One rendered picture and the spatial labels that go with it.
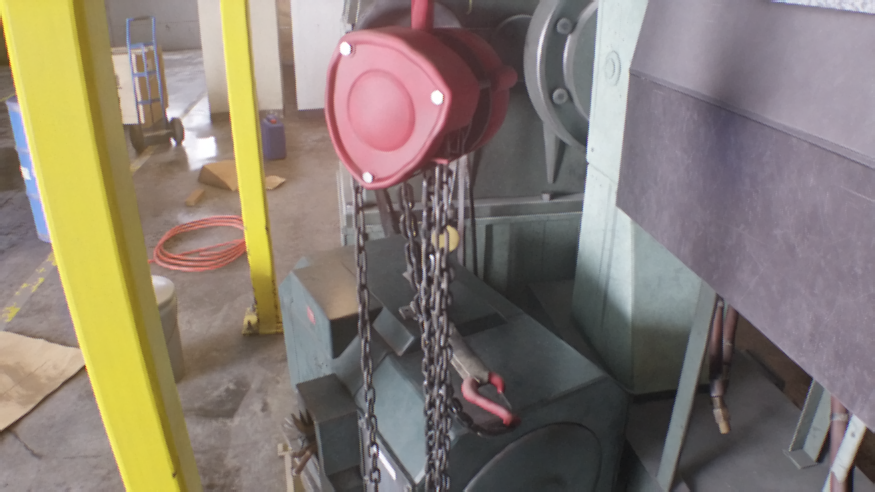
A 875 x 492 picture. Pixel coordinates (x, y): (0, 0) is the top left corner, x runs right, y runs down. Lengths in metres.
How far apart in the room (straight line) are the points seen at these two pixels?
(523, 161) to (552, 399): 0.92
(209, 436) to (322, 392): 1.21
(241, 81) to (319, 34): 4.23
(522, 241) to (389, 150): 1.28
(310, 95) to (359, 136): 6.19
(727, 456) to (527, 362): 0.50
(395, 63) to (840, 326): 0.58
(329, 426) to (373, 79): 0.69
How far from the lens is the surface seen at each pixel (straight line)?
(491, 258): 1.86
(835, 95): 0.83
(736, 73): 0.98
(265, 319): 2.89
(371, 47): 0.60
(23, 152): 4.23
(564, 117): 1.56
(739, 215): 0.96
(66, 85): 0.86
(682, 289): 1.45
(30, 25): 0.86
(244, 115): 2.55
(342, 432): 1.15
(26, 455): 2.54
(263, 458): 2.22
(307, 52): 6.75
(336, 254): 1.52
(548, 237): 1.89
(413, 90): 0.58
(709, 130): 1.01
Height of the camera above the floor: 1.48
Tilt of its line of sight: 24 degrees down
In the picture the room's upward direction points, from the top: straight up
